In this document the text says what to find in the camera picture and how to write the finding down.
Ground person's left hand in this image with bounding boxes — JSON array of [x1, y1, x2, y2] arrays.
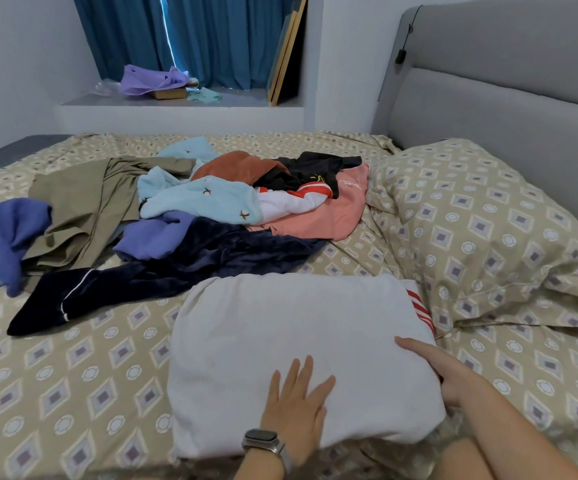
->
[[260, 355, 337, 466]]

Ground person's right hand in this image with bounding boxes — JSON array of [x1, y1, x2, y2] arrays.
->
[[395, 335, 490, 414]]

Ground white red-striped zip jacket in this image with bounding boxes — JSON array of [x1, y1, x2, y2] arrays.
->
[[167, 271, 448, 461]]

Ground navy velvet garment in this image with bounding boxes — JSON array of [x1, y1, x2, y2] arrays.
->
[[7, 217, 328, 338]]

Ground pink shirt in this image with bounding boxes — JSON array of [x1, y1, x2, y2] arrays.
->
[[249, 161, 371, 242]]

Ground light blue fleece garment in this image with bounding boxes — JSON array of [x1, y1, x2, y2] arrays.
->
[[137, 135, 332, 226]]

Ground black garment yellow print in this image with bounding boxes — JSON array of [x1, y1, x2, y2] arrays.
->
[[254, 151, 363, 199]]

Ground bed with patterned beige sheet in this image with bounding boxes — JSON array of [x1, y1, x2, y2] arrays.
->
[[0, 0, 578, 480]]

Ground rust brown garment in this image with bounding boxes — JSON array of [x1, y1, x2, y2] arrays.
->
[[191, 149, 292, 186]]

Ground olive green trousers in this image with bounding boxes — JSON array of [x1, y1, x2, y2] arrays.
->
[[21, 157, 198, 276]]

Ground person's right forearm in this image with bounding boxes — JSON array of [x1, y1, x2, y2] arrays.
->
[[453, 379, 578, 480]]

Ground grey band wristwatch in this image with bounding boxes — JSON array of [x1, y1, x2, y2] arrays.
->
[[241, 427, 295, 476]]

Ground patterned beige pillow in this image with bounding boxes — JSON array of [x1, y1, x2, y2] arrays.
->
[[367, 137, 578, 331]]

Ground grey upholstered headboard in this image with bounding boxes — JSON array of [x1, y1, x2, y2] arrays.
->
[[371, 0, 578, 251]]

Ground teal small item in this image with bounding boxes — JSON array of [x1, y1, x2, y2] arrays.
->
[[187, 87, 224, 104]]

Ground leaning wooden picture frames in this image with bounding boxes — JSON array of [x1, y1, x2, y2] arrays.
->
[[266, 0, 310, 106]]

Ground purple cloth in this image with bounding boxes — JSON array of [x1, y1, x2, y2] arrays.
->
[[119, 63, 192, 98]]

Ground blue curtain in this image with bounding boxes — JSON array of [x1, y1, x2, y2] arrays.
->
[[72, 0, 300, 91]]

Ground black cable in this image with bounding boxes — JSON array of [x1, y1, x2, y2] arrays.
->
[[395, 5, 422, 66]]

